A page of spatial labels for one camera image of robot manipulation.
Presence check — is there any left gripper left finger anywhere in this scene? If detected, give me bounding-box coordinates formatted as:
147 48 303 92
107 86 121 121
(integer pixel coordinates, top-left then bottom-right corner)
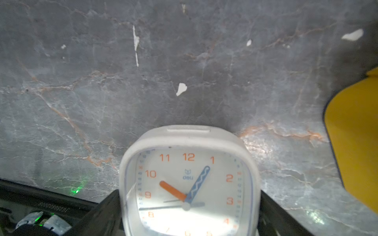
65 189 124 236

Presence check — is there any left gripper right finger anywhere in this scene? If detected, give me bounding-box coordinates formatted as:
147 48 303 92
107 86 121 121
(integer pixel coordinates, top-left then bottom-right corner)
257 191 314 236

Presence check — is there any white square clock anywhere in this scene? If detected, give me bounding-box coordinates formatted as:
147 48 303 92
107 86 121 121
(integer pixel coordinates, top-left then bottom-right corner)
119 125 261 236

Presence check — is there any yellow rectangular clock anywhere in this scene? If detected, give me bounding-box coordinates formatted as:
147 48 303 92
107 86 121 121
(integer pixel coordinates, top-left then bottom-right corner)
324 68 378 212

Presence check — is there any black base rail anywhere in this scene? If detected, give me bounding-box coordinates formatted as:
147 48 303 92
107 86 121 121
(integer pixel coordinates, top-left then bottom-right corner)
1 179 97 236

